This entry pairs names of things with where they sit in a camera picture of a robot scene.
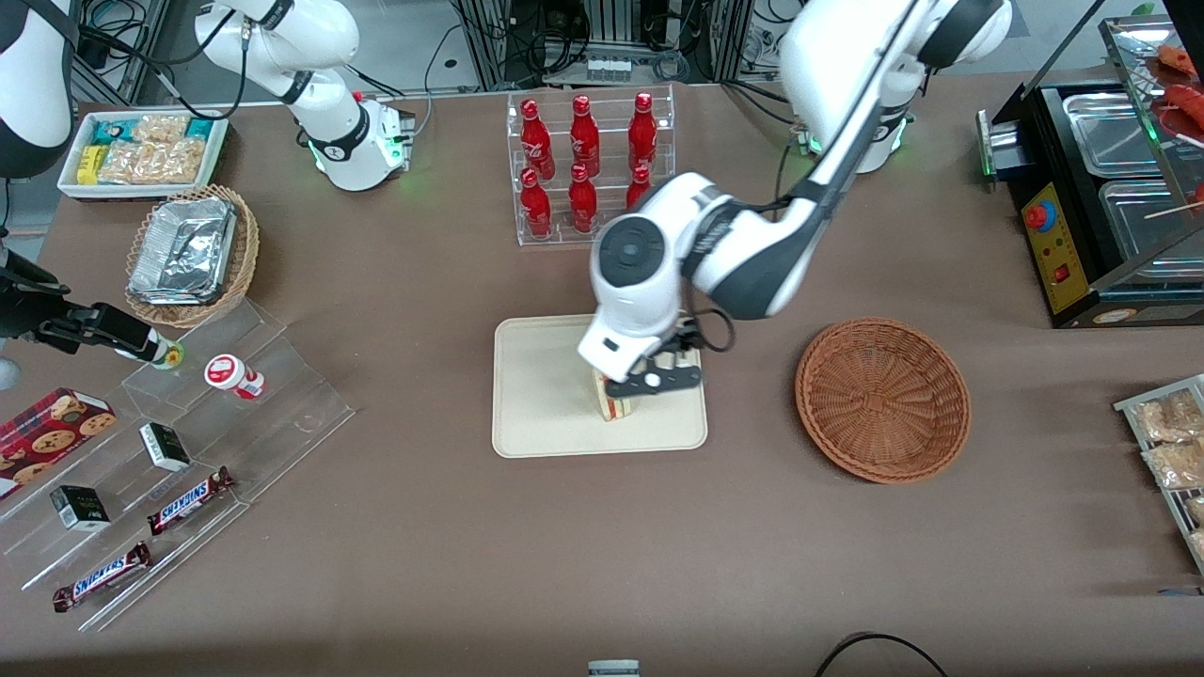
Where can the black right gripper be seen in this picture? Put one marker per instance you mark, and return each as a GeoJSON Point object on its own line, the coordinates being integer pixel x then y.
{"type": "Point", "coordinates": [58, 324]}

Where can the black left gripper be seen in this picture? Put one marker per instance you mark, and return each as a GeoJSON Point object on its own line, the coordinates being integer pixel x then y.
{"type": "Point", "coordinates": [679, 344]}

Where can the triangular sandwich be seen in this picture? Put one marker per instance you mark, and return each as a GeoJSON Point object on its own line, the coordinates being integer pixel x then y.
{"type": "Point", "coordinates": [619, 407]}

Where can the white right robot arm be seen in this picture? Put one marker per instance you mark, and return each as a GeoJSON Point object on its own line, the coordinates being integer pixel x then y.
{"type": "Point", "coordinates": [340, 141]}

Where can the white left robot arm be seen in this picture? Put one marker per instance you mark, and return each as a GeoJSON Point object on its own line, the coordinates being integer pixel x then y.
{"type": "Point", "coordinates": [743, 254]}

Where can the beige plastic tray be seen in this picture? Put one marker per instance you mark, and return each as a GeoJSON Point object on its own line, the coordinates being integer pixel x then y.
{"type": "Point", "coordinates": [546, 395]}

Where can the oval tan wicker basket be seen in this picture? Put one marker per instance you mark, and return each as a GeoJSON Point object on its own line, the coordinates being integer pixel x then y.
{"type": "Point", "coordinates": [246, 254]}

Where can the round brown wicker basket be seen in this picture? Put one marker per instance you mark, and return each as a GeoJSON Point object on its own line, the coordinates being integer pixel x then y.
{"type": "Point", "coordinates": [884, 400]}

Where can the tray of packaged crackers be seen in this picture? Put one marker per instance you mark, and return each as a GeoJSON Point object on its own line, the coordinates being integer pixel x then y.
{"type": "Point", "coordinates": [1129, 406]}

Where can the green lid yogurt cup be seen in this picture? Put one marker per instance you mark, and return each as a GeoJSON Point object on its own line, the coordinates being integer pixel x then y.
{"type": "Point", "coordinates": [170, 355]}

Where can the red tartan cookie box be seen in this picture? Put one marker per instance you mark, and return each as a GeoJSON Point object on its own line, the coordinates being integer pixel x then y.
{"type": "Point", "coordinates": [47, 432]}

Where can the stacked aluminium foil containers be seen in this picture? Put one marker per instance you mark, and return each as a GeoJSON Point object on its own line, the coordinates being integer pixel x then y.
{"type": "Point", "coordinates": [183, 249]}

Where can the small black box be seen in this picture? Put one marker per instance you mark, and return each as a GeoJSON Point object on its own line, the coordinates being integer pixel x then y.
{"type": "Point", "coordinates": [80, 509]}
{"type": "Point", "coordinates": [166, 448]}

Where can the red lid yogurt cup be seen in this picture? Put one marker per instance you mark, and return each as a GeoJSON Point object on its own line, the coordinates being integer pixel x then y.
{"type": "Point", "coordinates": [228, 374]}

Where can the white rectangular snack bin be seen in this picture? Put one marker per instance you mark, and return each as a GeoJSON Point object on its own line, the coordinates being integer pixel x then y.
{"type": "Point", "coordinates": [71, 186]}

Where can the clear acrylic bottle rack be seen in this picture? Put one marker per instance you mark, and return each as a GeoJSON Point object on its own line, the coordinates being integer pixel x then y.
{"type": "Point", "coordinates": [564, 237]}

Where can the yellow snack packet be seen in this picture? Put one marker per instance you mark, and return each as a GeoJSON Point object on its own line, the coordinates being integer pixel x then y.
{"type": "Point", "coordinates": [89, 165]}

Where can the red cola bottle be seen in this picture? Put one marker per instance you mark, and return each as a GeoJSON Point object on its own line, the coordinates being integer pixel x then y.
{"type": "Point", "coordinates": [536, 207]}
{"type": "Point", "coordinates": [536, 139]}
{"type": "Point", "coordinates": [642, 132]}
{"type": "Point", "coordinates": [584, 136]}
{"type": "Point", "coordinates": [638, 186]}
{"type": "Point", "coordinates": [582, 203]}

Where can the clear cracker snack bag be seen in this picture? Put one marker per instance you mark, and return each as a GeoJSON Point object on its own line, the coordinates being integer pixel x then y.
{"type": "Point", "coordinates": [1196, 510]}
{"type": "Point", "coordinates": [155, 163]}
{"type": "Point", "coordinates": [1199, 543]}
{"type": "Point", "coordinates": [162, 127]}
{"type": "Point", "coordinates": [1178, 464]}
{"type": "Point", "coordinates": [1166, 418]}

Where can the Snickers chocolate bar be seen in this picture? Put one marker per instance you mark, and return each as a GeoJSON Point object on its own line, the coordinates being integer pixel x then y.
{"type": "Point", "coordinates": [191, 500]}
{"type": "Point", "coordinates": [102, 576]}

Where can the teal snack packet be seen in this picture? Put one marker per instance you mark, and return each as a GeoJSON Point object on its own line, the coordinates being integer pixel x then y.
{"type": "Point", "coordinates": [199, 128]}
{"type": "Point", "coordinates": [115, 130]}

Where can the clear acrylic step shelf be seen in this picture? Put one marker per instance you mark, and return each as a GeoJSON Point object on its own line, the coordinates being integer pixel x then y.
{"type": "Point", "coordinates": [292, 414]}

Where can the white power strip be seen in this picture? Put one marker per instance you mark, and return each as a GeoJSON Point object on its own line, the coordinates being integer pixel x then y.
{"type": "Point", "coordinates": [609, 69]}

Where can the small grey device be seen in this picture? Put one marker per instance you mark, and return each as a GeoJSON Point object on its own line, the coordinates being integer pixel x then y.
{"type": "Point", "coordinates": [613, 669]}

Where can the black hot food warmer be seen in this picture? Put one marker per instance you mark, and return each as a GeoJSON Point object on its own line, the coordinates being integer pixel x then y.
{"type": "Point", "coordinates": [1049, 249]}

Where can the steel food pan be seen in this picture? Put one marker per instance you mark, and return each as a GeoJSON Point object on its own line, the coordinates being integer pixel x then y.
{"type": "Point", "coordinates": [1108, 132]}
{"type": "Point", "coordinates": [1143, 230]}

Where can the aluminium frame rack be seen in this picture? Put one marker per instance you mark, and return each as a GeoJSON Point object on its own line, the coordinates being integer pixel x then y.
{"type": "Point", "coordinates": [489, 38]}

